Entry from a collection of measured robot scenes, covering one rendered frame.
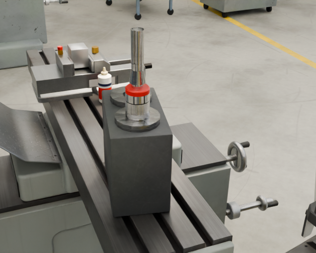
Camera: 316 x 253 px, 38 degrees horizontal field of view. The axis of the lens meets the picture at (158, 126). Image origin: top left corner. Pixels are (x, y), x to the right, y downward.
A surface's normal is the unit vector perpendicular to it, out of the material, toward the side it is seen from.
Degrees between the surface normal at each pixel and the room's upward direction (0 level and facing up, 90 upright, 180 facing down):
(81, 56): 90
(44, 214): 90
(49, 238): 90
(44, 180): 90
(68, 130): 0
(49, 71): 0
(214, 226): 0
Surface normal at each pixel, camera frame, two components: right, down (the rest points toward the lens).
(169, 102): 0.02, -0.88
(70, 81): 0.36, 0.46
